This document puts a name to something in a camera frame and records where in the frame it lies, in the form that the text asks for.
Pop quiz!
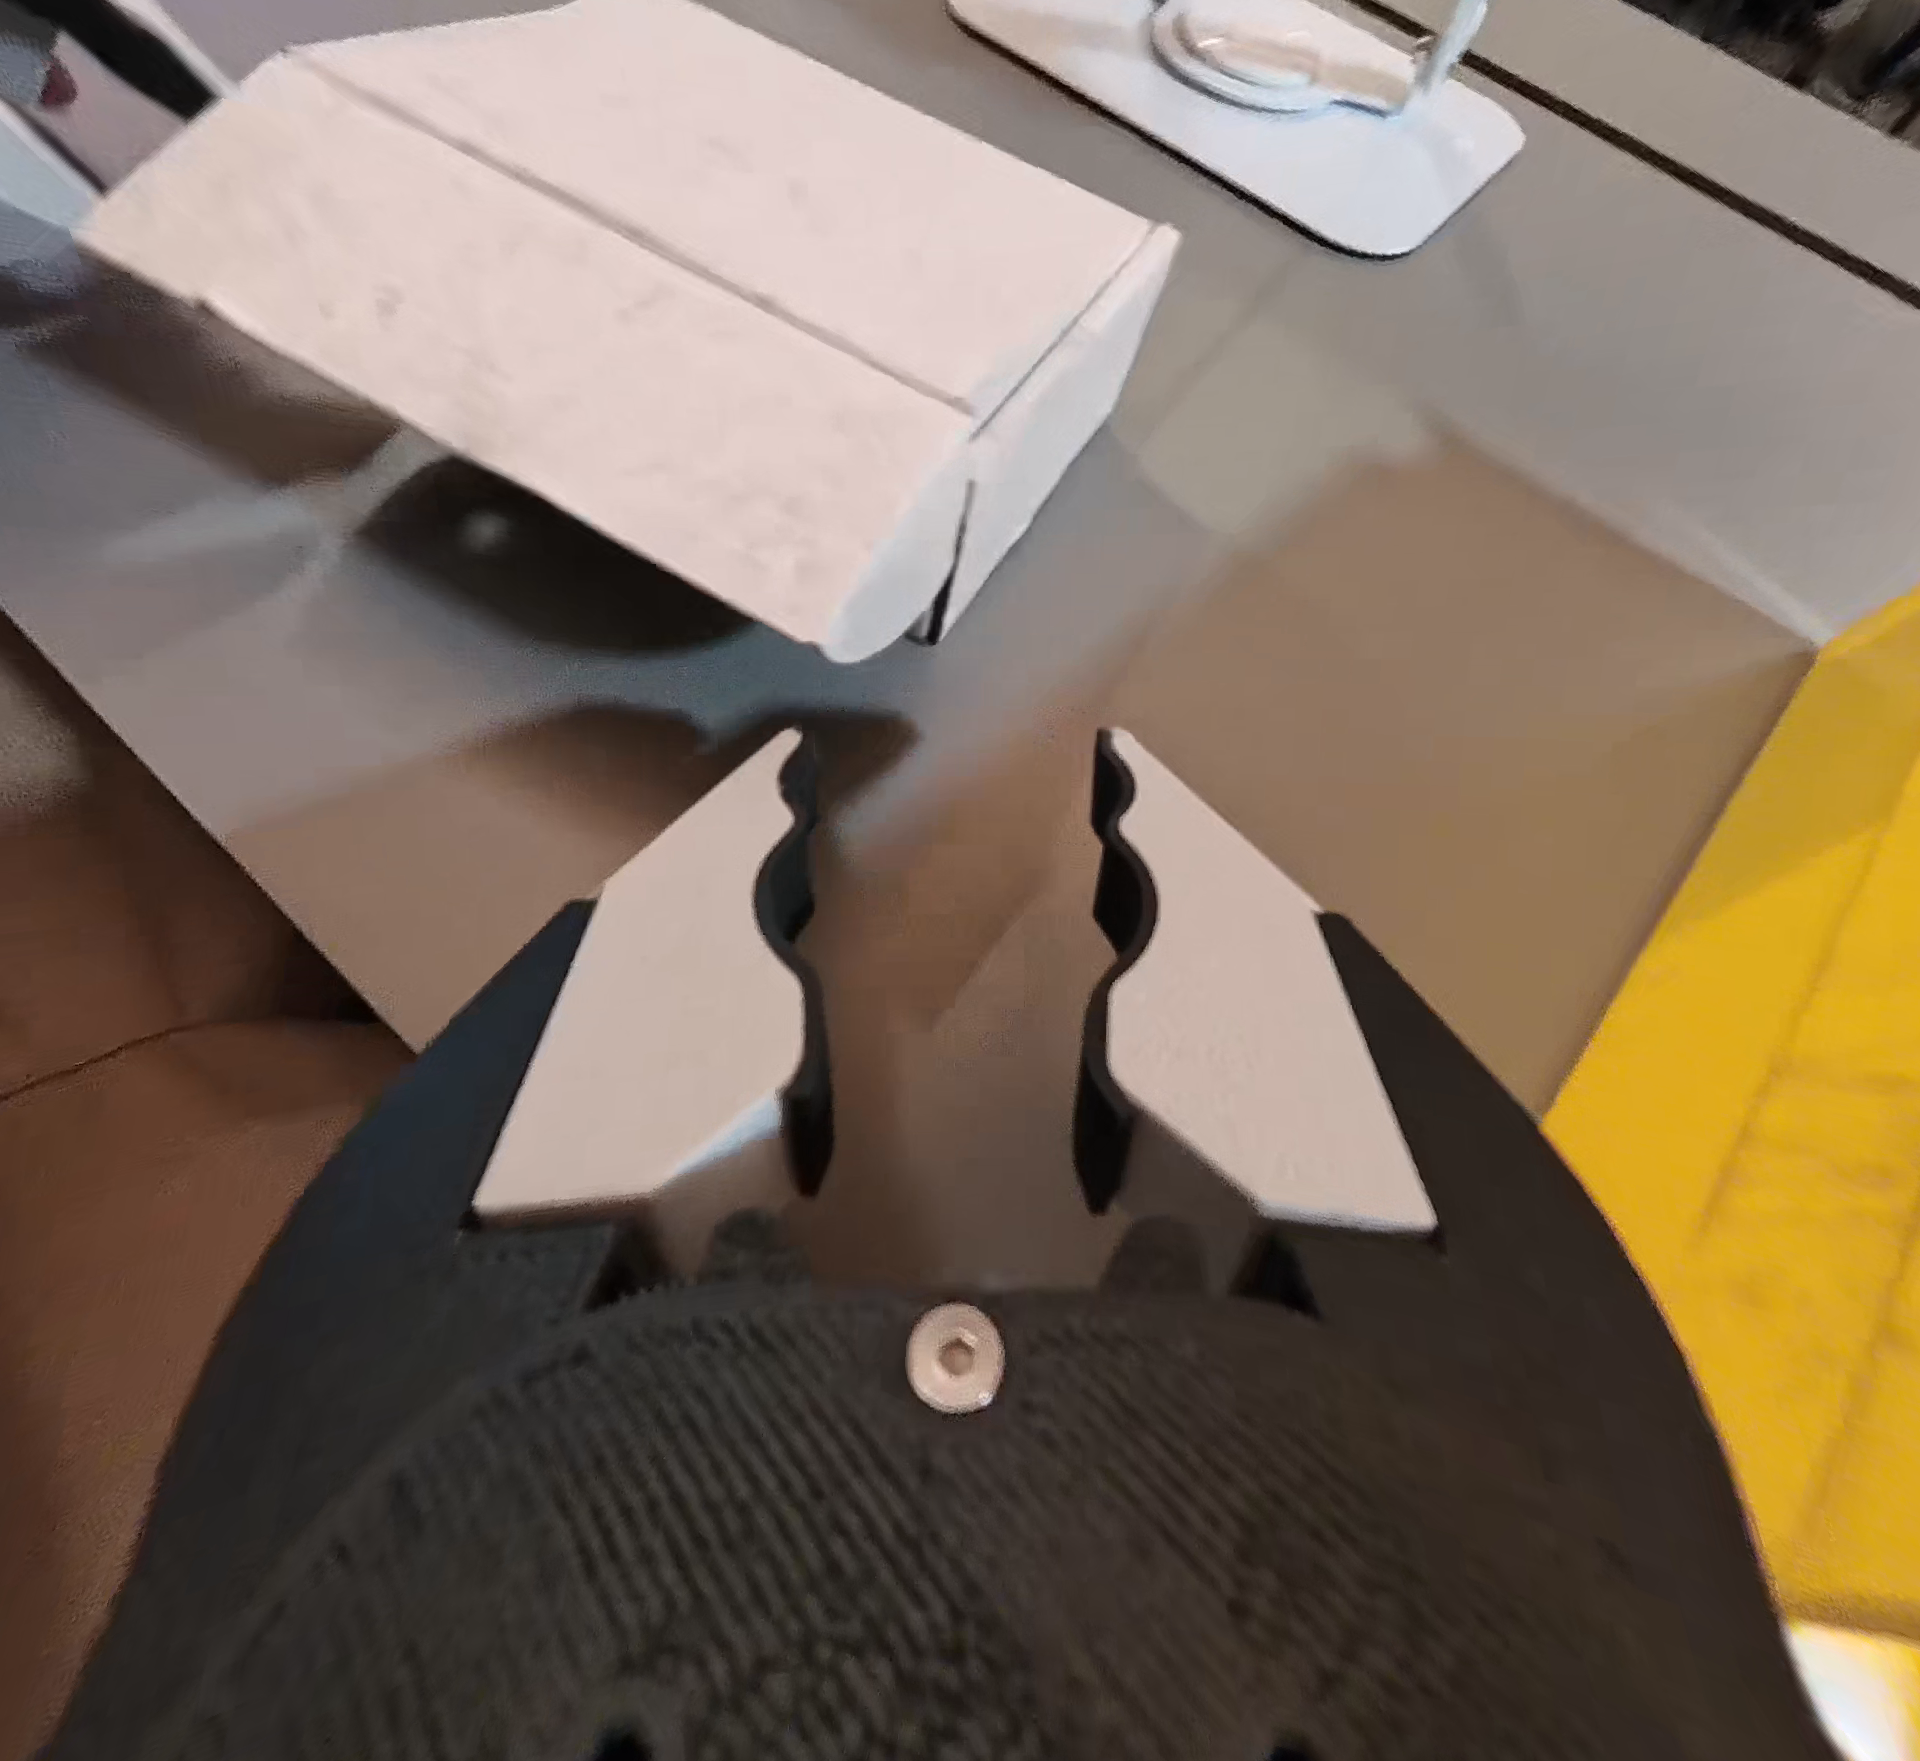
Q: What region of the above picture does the white cardboard mailer box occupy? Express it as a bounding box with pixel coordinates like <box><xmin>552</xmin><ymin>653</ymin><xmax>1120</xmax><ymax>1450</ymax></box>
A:
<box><xmin>75</xmin><ymin>0</ymin><xmax>1182</xmax><ymax>666</ymax></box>

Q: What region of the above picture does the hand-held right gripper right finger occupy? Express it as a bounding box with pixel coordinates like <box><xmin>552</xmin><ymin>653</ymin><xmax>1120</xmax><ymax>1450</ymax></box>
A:
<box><xmin>1071</xmin><ymin>727</ymin><xmax>1444</xmax><ymax>1235</ymax></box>

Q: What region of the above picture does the yellow plastic bin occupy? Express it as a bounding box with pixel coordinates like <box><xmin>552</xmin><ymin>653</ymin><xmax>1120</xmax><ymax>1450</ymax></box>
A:
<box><xmin>1547</xmin><ymin>591</ymin><xmax>1920</xmax><ymax>1633</ymax></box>

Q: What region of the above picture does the white stand with wooden board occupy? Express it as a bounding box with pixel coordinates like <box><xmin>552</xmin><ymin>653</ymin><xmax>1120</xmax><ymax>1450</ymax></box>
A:
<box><xmin>945</xmin><ymin>0</ymin><xmax>1555</xmax><ymax>260</ymax></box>

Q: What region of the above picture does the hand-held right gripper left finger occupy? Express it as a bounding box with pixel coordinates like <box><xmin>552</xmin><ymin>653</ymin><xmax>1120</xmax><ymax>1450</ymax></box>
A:
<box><xmin>472</xmin><ymin>727</ymin><xmax>838</xmax><ymax>1223</ymax></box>

